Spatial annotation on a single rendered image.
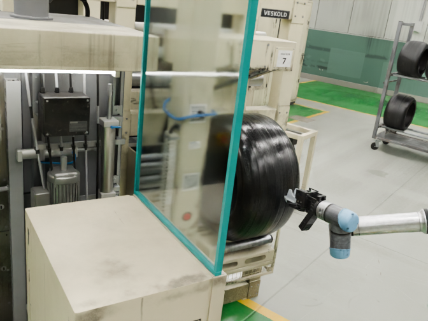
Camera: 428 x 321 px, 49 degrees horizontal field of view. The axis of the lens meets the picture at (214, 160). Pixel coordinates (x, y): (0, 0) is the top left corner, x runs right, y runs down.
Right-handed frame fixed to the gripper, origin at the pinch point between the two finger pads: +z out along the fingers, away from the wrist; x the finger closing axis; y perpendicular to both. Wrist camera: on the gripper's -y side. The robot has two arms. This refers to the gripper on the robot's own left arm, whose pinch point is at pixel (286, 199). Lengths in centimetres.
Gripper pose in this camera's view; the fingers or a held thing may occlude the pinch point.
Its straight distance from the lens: 197.1
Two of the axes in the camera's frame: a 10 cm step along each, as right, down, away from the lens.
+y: 0.6, -9.7, -2.4
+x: -8.5, 0.7, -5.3
